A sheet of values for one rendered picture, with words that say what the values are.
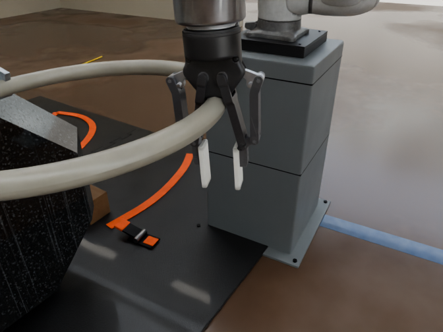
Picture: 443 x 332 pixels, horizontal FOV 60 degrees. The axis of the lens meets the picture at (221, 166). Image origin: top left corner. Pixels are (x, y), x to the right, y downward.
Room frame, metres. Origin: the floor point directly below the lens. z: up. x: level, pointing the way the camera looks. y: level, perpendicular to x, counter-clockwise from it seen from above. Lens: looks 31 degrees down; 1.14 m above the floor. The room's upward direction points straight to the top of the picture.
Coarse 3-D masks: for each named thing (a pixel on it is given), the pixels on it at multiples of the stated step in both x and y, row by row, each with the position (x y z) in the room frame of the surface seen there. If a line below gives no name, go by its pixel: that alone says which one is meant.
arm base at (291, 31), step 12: (252, 24) 1.46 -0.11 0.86; (264, 24) 1.38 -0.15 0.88; (276, 24) 1.36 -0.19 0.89; (288, 24) 1.36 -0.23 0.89; (300, 24) 1.40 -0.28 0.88; (252, 36) 1.38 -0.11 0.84; (264, 36) 1.37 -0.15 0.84; (276, 36) 1.34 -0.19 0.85; (288, 36) 1.32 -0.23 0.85; (300, 36) 1.39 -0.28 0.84
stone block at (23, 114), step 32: (0, 128) 0.91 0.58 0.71; (32, 128) 0.99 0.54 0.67; (64, 128) 1.11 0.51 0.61; (0, 160) 0.89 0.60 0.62; (32, 160) 0.96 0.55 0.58; (64, 192) 1.01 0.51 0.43; (0, 224) 0.84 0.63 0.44; (32, 224) 0.91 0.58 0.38; (64, 224) 0.99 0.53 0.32; (0, 256) 0.82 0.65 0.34; (32, 256) 0.88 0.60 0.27; (64, 256) 0.96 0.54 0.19; (0, 288) 0.79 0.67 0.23; (32, 288) 0.86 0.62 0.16; (0, 320) 0.76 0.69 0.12
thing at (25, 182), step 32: (96, 64) 0.76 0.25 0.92; (128, 64) 0.75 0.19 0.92; (160, 64) 0.73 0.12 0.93; (0, 96) 0.67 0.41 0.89; (192, 128) 0.40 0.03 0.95; (64, 160) 0.33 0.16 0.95; (96, 160) 0.33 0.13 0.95; (128, 160) 0.34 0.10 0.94; (0, 192) 0.30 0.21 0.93; (32, 192) 0.30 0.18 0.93
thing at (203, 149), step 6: (204, 144) 0.50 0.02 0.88; (198, 150) 0.49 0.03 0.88; (204, 150) 0.49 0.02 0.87; (204, 156) 0.49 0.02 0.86; (204, 162) 0.49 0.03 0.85; (204, 168) 0.49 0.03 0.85; (204, 174) 0.49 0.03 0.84; (210, 174) 0.51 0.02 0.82; (204, 180) 0.48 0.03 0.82; (204, 186) 0.48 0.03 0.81
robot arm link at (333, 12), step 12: (312, 0) 1.33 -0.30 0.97; (324, 0) 1.31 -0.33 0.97; (336, 0) 1.29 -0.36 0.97; (348, 0) 1.28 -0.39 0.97; (360, 0) 1.28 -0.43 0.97; (372, 0) 1.29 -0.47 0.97; (312, 12) 1.36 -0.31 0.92; (324, 12) 1.34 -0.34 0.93; (336, 12) 1.32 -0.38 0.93; (348, 12) 1.31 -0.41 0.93; (360, 12) 1.31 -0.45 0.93
